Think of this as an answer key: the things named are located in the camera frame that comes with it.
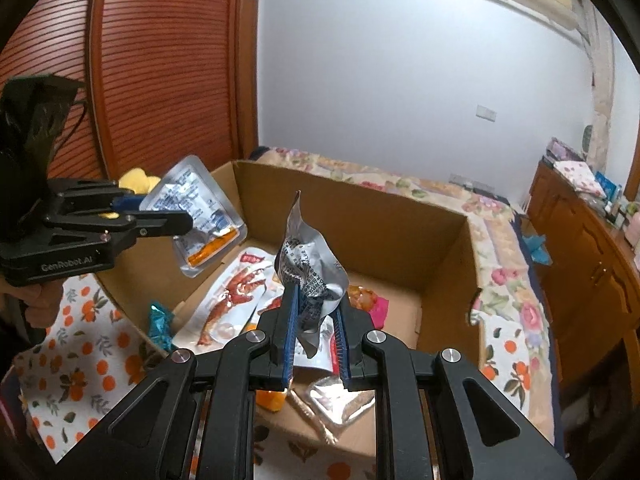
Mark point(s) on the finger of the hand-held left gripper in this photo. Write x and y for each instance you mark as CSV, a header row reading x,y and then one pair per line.
x,y
160,224
127,202

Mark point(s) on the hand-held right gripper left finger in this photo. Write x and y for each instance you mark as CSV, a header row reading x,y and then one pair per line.
x,y
290,340

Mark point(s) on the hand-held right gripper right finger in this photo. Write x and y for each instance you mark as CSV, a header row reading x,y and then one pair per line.
x,y
341,345

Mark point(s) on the silver packet with orange window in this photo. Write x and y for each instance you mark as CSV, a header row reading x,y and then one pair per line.
x,y
200,200

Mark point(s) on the silver snack packet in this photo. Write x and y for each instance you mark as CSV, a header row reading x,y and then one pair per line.
x,y
310,260

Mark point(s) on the cardboard box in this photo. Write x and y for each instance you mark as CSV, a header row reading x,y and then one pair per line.
x,y
375,230

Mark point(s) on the person's left hand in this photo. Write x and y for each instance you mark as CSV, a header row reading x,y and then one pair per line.
x,y
45,305

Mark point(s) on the white red snack packet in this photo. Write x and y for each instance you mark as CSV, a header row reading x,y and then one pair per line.
x,y
322,345

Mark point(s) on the yellow plush toy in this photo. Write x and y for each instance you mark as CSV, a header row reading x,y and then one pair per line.
x,y
135,180

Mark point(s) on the pink snack packet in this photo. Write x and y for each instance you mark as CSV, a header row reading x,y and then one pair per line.
x,y
380,312

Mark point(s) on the orange jelly snack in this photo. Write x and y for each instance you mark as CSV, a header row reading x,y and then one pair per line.
x,y
360,297

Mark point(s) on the tan foil snack packet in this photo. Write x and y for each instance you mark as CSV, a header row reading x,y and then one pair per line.
x,y
335,405

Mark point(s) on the orange snack packet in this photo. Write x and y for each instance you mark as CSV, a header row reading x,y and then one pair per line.
x,y
270,400

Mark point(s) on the white chicken foot snack packet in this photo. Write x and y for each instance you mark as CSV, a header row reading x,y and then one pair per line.
x,y
235,285

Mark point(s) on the teal candy packet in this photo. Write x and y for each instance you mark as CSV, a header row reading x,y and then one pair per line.
x,y
161,325

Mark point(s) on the wooden slatted wardrobe door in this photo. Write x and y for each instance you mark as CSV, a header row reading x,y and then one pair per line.
x,y
165,60

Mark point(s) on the orange fruit print cloth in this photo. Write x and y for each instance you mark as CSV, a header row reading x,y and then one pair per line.
x,y
75,360

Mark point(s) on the blue cloth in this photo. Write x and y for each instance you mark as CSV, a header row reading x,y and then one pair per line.
x,y
536,250

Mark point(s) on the wooden cabinet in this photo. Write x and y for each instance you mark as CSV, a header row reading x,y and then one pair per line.
x,y
575,270

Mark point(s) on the folded floral cloth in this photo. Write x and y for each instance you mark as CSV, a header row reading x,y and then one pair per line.
x,y
577,175

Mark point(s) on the purple patterned bag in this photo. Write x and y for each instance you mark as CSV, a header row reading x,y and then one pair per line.
x,y
560,150

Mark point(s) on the blue box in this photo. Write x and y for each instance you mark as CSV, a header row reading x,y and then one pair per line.
x,y
607,186

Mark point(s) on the small white fan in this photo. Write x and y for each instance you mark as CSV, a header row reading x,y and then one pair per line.
x,y
588,137

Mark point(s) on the beige curtain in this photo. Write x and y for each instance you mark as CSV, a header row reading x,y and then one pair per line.
x,y
600,85

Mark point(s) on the wall outlet row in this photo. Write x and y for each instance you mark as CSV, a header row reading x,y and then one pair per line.
x,y
470,183

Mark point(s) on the white light switch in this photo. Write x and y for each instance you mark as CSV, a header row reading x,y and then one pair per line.
x,y
485,113

